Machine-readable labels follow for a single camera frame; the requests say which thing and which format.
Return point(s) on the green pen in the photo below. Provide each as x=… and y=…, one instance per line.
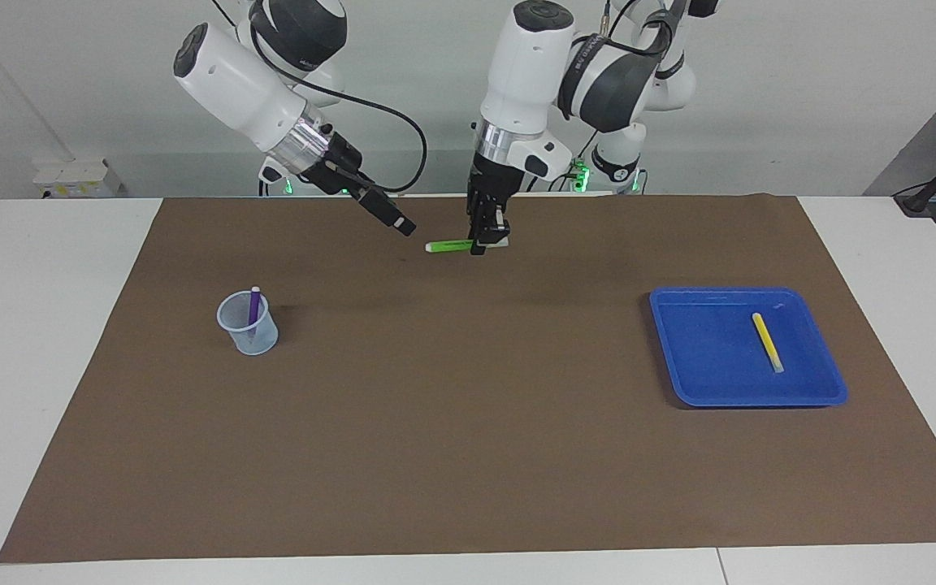
x=448, y=245

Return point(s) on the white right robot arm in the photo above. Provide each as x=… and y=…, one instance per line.
x=240, y=81

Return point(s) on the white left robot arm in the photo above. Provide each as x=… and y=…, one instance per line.
x=525, y=65

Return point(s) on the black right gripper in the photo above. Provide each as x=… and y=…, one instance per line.
x=338, y=166

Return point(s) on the blue plastic tray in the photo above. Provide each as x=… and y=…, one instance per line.
x=704, y=366

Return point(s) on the purple pen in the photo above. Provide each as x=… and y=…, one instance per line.
x=254, y=309

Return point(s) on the yellow pen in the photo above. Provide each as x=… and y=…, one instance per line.
x=767, y=341

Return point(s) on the clear plastic cup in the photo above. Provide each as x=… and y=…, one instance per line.
x=261, y=341

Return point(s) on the brown table mat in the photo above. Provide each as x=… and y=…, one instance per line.
x=468, y=447

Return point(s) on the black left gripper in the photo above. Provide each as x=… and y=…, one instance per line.
x=491, y=187

